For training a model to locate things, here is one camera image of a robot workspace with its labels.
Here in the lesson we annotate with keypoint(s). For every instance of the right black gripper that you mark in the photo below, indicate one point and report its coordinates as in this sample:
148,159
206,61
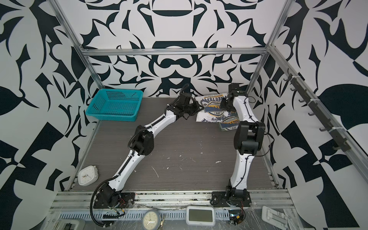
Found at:
224,105

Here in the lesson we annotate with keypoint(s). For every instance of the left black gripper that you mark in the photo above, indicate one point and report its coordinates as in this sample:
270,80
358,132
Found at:
196,105

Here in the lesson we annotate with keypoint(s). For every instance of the white grey tank top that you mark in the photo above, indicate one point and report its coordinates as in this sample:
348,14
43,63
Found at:
212,112

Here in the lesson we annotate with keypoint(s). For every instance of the green tank top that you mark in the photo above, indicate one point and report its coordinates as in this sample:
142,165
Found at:
229,124

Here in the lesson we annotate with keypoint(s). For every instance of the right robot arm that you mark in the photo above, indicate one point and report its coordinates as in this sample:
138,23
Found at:
247,141

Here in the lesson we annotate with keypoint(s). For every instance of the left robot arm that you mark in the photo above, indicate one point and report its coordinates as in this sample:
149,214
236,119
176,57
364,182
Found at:
142,144

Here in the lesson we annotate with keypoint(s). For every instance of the teal plastic basket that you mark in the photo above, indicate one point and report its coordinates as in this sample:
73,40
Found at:
115,105

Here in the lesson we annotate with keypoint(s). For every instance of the white digital timer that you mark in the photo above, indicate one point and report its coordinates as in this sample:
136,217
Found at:
200,216

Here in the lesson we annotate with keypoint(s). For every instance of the white round plastic object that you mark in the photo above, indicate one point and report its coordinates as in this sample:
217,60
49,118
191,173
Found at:
88,176

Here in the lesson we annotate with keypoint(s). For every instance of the round analog clock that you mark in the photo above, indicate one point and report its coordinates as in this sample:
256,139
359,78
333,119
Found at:
151,220

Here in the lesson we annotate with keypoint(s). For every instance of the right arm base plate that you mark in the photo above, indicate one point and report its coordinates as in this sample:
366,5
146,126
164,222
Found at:
234,198

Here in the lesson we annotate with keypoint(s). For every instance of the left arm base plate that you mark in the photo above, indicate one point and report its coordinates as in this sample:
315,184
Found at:
117,200

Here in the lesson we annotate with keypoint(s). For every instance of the white plastic bracket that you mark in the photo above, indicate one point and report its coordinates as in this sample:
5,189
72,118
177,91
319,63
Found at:
275,218

